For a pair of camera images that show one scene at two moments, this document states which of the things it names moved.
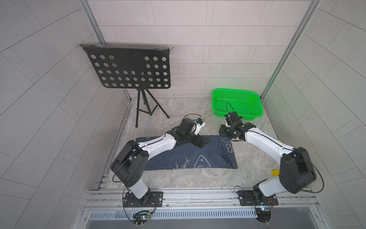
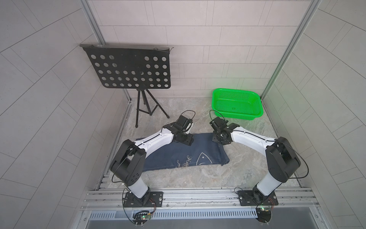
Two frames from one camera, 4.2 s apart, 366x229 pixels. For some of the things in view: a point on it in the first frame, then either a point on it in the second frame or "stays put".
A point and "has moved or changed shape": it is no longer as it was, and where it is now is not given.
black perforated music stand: [133, 67] stays put
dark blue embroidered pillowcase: [218, 153] has moved or changed shape
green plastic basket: [248, 104] stays put
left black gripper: [200, 144] to [189, 140]
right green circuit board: [264, 214] stays put
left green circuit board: [140, 218] stays put
